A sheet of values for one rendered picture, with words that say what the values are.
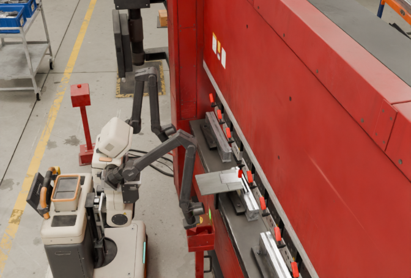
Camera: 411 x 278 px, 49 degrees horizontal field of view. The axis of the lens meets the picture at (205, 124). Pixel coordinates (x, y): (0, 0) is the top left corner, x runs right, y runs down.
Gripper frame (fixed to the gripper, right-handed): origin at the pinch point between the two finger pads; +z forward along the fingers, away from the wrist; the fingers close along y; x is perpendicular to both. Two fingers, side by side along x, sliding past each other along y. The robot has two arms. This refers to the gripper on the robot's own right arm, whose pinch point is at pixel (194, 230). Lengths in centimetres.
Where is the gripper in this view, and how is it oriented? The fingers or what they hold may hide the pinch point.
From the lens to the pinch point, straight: 280.6
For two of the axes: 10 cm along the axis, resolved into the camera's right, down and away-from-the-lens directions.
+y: 9.6, -2.7, -0.3
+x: -1.3, -5.8, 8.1
